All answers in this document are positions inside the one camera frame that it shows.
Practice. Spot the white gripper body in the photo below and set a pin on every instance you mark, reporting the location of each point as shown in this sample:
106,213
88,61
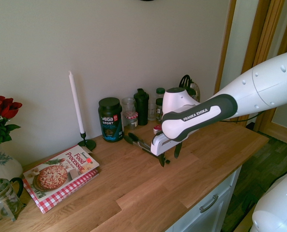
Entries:
161,145

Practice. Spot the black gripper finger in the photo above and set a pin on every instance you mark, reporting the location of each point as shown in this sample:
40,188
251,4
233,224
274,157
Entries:
177,151
161,160

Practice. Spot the black and steel kitchen tongs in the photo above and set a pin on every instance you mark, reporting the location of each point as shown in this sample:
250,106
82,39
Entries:
133,139

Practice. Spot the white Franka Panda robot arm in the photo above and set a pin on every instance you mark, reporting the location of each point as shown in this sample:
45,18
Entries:
266,79

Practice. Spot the black candle holder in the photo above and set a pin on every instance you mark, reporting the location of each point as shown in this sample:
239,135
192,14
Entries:
86,143

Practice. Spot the small red-lid jar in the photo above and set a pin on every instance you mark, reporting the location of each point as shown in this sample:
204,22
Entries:
157,130

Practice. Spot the small clear drinking glass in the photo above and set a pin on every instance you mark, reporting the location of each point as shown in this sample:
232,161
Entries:
152,112

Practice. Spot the short dark-lid spice jar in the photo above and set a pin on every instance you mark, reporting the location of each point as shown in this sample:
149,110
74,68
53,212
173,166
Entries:
159,110

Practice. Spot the jar with red checked lid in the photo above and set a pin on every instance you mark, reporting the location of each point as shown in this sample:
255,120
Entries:
131,119

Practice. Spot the black shaker bottle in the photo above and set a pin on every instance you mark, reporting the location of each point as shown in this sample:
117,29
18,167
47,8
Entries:
141,108

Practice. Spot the clear empty glass jar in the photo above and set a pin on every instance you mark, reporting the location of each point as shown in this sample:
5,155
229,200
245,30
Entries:
128,105

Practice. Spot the tall green-lid spice jar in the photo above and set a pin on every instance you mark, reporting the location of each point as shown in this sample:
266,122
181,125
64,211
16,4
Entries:
160,93

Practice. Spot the dark Vega Sport protein tub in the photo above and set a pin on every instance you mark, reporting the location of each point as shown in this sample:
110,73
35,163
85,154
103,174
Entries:
110,120

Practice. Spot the black slotted spatula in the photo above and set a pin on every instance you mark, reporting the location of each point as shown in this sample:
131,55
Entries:
185,81

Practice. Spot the white kitchen cabinet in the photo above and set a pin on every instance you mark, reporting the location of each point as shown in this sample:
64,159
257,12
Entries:
206,217

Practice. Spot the tall white candle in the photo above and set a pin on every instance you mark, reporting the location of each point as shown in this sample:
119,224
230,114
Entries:
76,104

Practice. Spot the Food Processor cookbook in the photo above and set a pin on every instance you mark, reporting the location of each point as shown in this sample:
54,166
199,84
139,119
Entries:
61,171

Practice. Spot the red checked cookbook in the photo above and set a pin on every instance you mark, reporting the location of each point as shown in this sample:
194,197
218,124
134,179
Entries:
61,201

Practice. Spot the white vase with blue flowers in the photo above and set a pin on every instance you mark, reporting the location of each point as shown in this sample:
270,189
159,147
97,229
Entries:
5,166

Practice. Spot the glass French press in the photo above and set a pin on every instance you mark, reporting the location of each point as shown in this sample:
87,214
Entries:
4,198

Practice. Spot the red rose bunch with leaves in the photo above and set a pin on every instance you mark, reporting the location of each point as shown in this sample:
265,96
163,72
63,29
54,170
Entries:
3,108

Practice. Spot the wooden door frame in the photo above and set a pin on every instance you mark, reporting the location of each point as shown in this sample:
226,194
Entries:
252,36

